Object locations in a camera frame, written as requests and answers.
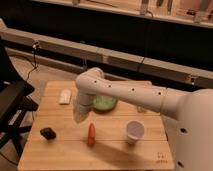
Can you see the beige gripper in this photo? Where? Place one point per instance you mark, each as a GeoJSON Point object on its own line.
{"type": "Point", "coordinates": [80, 112]}

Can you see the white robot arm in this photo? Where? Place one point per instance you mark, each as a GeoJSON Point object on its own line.
{"type": "Point", "coordinates": [192, 110]}

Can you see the green bowl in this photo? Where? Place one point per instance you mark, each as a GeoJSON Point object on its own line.
{"type": "Point", "coordinates": [104, 103]}

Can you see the orange carrot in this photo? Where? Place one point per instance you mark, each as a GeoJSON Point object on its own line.
{"type": "Point", "coordinates": [91, 135]}

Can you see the small black object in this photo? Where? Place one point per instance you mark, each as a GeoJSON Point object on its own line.
{"type": "Point", "coordinates": [48, 133]}

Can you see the white paper cup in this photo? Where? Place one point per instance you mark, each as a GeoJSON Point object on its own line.
{"type": "Point", "coordinates": [135, 131]}

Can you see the white bottle lying down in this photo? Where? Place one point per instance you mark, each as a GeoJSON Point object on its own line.
{"type": "Point", "coordinates": [141, 109]}

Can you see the black chair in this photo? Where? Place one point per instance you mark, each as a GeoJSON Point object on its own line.
{"type": "Point", "coordinates": [14, 102]}

